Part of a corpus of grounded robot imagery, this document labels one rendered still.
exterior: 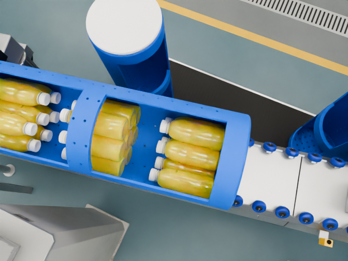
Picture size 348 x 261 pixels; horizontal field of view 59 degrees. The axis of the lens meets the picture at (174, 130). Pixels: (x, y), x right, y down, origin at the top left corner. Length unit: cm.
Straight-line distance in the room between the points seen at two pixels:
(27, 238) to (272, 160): 79
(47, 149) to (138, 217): 103
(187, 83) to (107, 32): 95
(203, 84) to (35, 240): 142
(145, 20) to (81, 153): 56
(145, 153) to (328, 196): 63
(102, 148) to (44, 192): 133
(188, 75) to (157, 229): 99
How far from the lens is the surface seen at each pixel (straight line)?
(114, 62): 120
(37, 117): 108
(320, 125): 156
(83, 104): 87
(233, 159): 79
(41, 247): 95
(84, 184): 212
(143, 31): 116
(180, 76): 204
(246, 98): 202
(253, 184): 111
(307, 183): 116
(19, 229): 97
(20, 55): 163
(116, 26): 119
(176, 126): 91
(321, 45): 250
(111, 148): 91
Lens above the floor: 201
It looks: 75 degrees down
